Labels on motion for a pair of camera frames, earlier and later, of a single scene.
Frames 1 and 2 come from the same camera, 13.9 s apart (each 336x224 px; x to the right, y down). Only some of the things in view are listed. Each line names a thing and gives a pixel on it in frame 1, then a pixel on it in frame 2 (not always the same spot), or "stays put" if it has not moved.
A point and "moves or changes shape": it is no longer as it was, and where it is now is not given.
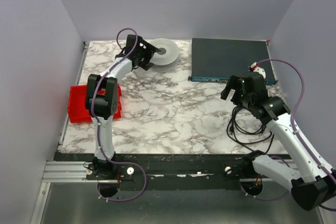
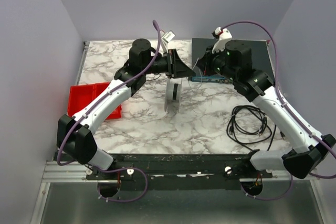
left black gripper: x=146 y=54 to x=170 y=64
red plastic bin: x=77 y=112 stays put
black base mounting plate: x=169 y=167 stays put
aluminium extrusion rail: x=65 y=171 stays put
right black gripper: x=234 y=87 to x=207 y=60
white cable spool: x=167 y=59 moves or changes shape
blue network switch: x=216 y=60 stays put
